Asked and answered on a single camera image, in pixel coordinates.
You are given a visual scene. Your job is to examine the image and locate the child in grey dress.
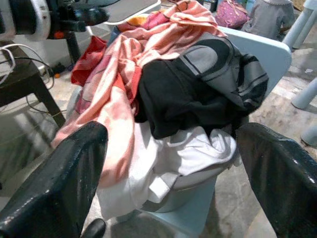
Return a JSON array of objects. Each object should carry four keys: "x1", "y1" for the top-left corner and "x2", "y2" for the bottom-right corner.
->
[{"x1": 241, "y1": 0, "x2": 297, "y2": 42}]

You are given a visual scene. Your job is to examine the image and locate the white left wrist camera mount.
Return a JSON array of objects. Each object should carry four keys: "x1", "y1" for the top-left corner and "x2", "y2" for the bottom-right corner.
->
[{"x1": 31, "y1": 0, "x2": 54, "y2": 40}]

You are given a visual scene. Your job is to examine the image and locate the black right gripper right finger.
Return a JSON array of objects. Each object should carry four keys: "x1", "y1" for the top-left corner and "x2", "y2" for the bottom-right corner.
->
[{"x1": 236, "y1": 122, "x2": 317, "y2": 238}]

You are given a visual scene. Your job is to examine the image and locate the light grey plastic basin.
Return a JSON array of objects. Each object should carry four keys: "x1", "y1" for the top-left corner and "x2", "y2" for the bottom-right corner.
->
[{"x1": 142, "y1": 168, "x2": 225, "y2": 214}]

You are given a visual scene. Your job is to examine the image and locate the purple pink bag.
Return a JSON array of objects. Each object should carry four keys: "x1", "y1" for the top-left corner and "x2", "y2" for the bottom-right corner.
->
[{"x1": 214, "y1": 0, "x2": 250, "y2": 29}]

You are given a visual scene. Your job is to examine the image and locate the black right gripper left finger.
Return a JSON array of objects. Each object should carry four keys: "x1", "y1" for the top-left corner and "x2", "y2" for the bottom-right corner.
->
[{"x1": 0, "y1": 120, "x2": 109, "y2": 238}]

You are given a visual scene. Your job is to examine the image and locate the white cable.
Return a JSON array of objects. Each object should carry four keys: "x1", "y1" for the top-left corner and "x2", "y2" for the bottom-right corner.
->
[{"x1": 0, "y1": 43, "x2": 54, "y2": 86}]

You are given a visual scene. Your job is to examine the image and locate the white garment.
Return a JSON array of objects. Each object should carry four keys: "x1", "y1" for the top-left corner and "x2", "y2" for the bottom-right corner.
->
[{"x1": 96, "y1": 120, "x2": 243, "y2": 222}]

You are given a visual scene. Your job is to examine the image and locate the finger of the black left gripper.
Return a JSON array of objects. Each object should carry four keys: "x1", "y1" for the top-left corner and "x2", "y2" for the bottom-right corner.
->
[{"x1": 83, "y1": 7, "x2": 111, "y2": 26}]

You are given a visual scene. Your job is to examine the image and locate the white rimmed grey table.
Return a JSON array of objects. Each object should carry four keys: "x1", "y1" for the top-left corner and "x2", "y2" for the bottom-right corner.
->
[{"x1": 103, "y1": 0, "x2": 162, "y2": 26}]

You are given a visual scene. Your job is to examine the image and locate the black and grey garment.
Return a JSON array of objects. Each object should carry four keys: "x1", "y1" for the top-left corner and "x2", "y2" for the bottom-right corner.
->
[{"x1": 135, "y1": 33, "x2": 270, "y2": 140}]

